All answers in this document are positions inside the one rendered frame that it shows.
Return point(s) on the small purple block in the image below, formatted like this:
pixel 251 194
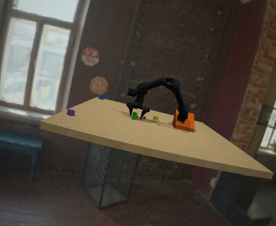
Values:
pixel 70 112

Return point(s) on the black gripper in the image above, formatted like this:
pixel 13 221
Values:
pixel 145 109

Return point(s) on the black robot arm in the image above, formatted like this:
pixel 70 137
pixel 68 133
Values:
pixel 142 89

